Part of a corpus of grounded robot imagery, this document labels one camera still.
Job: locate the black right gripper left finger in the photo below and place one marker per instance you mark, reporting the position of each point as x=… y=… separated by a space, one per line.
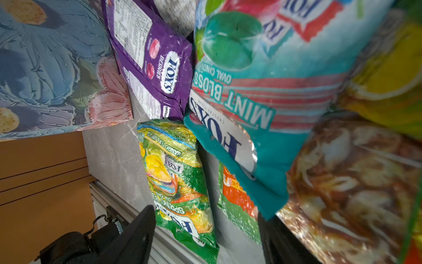
x=134 y=245

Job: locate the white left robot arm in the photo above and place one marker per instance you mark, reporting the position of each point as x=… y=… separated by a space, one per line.
x=75 y=247

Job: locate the aluminium rail frame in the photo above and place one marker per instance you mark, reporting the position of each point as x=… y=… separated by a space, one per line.
x=165 y=249

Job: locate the teal Fox's mint candy bag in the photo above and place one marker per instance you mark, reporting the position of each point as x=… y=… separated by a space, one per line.
x=265 y=73

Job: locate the purple Fox's berries candy bag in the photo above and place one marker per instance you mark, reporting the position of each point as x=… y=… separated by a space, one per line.
x=155 y=61

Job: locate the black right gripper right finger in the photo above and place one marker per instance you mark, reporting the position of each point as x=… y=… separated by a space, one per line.
x=279 y=244

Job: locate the green noodle snack packet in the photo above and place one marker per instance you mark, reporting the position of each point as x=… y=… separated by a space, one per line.
x=354 y=188

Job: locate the green Fox's spring tea bag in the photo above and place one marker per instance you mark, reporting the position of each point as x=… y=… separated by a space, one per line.
x=178 y=185

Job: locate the floral paper gift bag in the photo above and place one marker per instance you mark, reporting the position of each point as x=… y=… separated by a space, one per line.
x=59 y=73

